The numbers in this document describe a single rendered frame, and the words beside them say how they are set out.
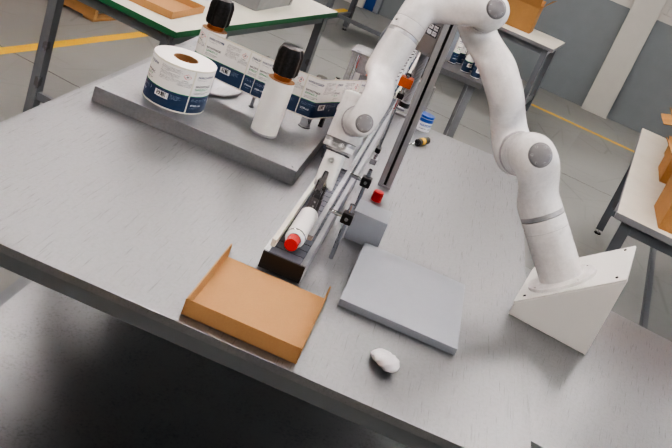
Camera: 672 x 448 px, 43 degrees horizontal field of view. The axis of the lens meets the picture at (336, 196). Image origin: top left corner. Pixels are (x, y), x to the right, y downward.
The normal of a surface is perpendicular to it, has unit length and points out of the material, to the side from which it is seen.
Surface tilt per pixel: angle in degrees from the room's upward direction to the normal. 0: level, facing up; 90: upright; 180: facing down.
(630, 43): 90
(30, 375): 0
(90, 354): 0
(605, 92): 90
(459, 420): 0
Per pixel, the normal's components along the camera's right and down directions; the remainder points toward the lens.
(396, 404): 0.34, -0.86
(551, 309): -0.39, 0.23
